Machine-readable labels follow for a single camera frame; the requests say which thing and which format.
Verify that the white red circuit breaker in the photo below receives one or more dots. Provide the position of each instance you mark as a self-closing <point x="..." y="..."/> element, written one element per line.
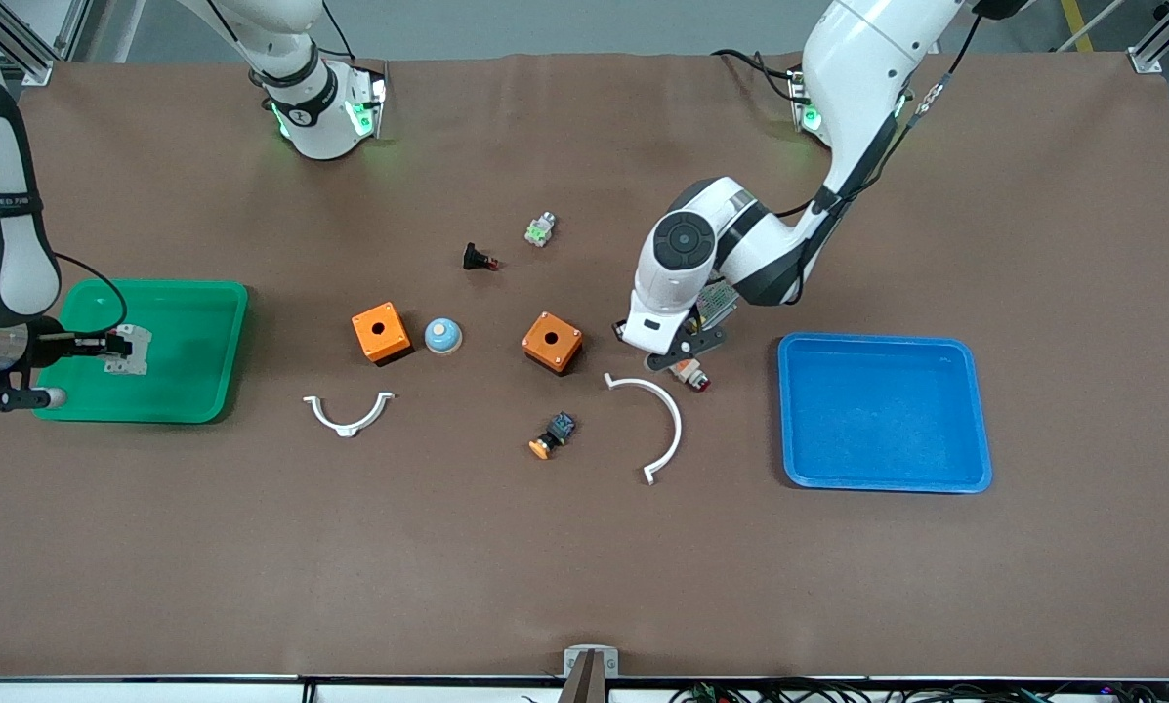
<point x="135" y="361"/>

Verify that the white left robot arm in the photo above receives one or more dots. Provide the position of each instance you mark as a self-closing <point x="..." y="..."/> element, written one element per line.
<point x="862" y="68"/>

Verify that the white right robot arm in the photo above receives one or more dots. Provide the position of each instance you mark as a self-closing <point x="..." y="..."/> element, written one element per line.
<point x="315" y="109"/>

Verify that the metal mesh power supply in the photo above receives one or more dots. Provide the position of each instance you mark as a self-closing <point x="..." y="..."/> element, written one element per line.
<point x="717" y="305"/>

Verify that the orange white indicator lamp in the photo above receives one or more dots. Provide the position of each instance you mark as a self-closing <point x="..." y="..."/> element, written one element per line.
<point x="693" y="377"/>

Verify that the green plastic tray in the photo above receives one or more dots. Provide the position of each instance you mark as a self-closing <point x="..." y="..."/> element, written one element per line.
<point x="188" y="386"/>

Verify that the orange button box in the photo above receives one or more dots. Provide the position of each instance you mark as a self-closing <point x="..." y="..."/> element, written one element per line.
<point x="552" y="342"/>
<point x="381" y="333"/>

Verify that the green white push button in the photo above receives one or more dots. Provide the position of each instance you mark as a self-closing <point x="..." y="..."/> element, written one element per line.
<point x="540" y="229"/>

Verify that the orange headed black push button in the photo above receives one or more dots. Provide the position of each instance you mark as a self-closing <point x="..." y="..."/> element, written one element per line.
<point x="553" y="435"/>

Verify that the blue dome button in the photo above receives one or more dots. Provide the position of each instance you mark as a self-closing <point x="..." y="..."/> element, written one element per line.
<point x="443" y="337"/>

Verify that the blue plastic tray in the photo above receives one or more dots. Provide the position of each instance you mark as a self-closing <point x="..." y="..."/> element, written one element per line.
<point x="887" y="415"/>

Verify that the dark brown pole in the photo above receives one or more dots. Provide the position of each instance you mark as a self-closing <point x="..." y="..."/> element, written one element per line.
<point x="584" y="683"/>

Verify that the large white curved bracket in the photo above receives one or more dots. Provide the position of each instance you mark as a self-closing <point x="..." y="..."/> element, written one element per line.
<point x="675" y="415"/>

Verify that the black switch with red tip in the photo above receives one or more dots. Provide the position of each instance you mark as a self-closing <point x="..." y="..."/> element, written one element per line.
<point x="478" y="259"/>

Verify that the small white curved bracket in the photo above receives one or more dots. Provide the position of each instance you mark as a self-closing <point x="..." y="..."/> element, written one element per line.
<point x="347" y="426"/>

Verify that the aluminium frame profile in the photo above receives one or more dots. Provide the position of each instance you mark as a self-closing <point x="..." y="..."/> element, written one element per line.
<point x="1158" y="44"/>
<point x="42" y="44"/>

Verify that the white black table edge rail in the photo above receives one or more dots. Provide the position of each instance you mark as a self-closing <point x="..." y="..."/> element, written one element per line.
<point x="154" y="687"/>

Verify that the grey metal mount bracket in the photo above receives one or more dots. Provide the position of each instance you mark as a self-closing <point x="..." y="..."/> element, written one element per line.
<point x="590" y="656"/>

